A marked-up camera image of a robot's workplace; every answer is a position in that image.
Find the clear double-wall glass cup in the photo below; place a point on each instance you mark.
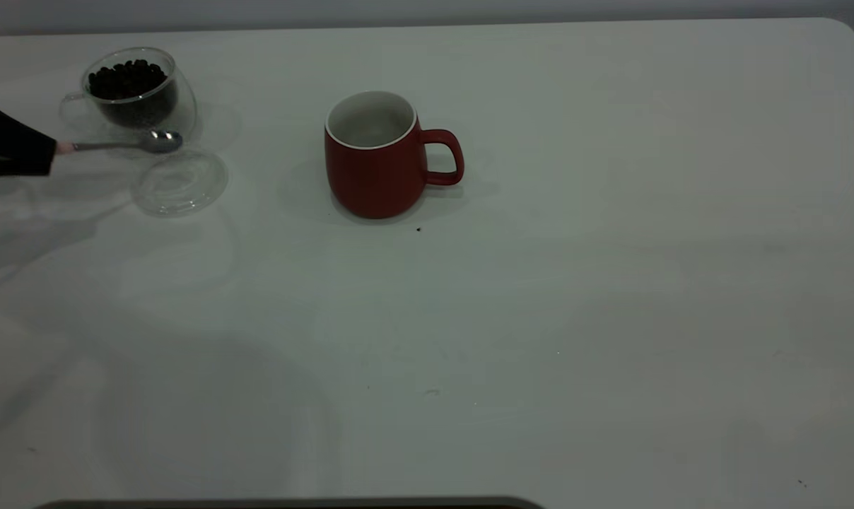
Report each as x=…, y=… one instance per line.
x=183, y=113

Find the dark coffee beans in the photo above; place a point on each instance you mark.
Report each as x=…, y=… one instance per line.
x=126, y=81

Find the clear round glass lid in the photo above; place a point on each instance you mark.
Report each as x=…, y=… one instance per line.
x=179, y=184

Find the red ceramic mug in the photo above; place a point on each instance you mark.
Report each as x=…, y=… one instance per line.
x=374, y=180

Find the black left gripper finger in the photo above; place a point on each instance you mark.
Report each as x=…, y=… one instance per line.
x=13, y=166
x=6, y=131

